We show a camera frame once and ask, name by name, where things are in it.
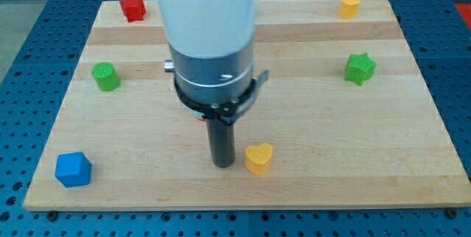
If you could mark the red star block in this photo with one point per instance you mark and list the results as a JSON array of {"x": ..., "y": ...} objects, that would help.
[{"x": 133, "y": 10}]

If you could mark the green cylinder block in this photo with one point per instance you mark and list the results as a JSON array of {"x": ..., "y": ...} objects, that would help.
[{"x": 105, "y": 76}]

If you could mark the yellow heart block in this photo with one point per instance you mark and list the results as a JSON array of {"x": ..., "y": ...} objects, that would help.
[{"x": 258, "y": 159}]

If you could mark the wooden board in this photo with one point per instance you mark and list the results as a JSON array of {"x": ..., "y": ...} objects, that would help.
[{"x": 336, "y": 145}]

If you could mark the yellow hexagon block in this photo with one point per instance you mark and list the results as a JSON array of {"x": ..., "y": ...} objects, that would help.
[{"x": 349, "y": 8}]

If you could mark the blue cube block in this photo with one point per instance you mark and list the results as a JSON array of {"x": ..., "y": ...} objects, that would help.
[{"x": 73, "y": 169}]

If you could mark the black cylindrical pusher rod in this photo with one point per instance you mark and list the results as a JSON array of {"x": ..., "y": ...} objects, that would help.
[{"x": 221, "y": 140}]

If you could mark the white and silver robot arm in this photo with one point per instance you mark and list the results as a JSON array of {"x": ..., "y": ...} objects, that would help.
[{"x": 211, "y": 46}]

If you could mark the green star block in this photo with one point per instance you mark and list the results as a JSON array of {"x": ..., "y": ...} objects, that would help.
[{"x": 359, "y": 68}]

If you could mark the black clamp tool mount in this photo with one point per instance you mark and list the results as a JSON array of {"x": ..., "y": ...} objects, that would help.
[{"x": 228, "y": 112}]

